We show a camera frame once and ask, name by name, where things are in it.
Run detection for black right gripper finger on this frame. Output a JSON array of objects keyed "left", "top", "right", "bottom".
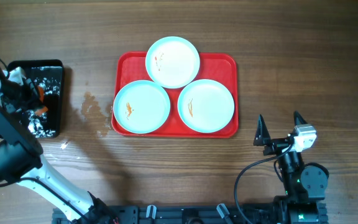
[
  {"left": 253, "top": 114, "right": 271, "bottom": 146},
  {"left": 293, "top": 111, "right": 307, "bottom": 126}
]

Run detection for white plate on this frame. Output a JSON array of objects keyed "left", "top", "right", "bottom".
[
  {"left": 177, "top": 79, "right": 235, "bottom": 133},
  {"left": 145, "top": 36, "right": 201, "bottom": 89},
  {"left": 113, "top": 80, "right": 170, "bottom": 134}
]

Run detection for white plate top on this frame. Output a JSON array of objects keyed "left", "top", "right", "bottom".
[{"left": 145, "top": 36, "right": 201, "bottom": 89}]

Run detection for orange green sponge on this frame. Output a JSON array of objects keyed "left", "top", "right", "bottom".
[{"left": 35, "top": 86, "right": 49, "bottom": 116}]

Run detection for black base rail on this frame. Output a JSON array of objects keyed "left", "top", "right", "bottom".
[{"left": 52, "top": 203, "right": 328, "bottom": 224}]

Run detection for red plastic tray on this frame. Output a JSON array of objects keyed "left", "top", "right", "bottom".
[{"left": 111, "top": 51, "right": 239, "bottom": 138}]

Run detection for black rectangular water tray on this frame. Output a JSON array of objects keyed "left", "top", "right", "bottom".
[{"left": 7, "top": 59, "right": 65, "bottom": 138}]

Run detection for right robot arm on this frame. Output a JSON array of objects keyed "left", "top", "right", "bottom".
[{"left": 250, "top": 111, "right": 329, "bottom": 224}]

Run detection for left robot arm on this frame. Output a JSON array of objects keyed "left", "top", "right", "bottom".
[{"left": 0, "top": 59, "right": 119, "bottom": 223}]

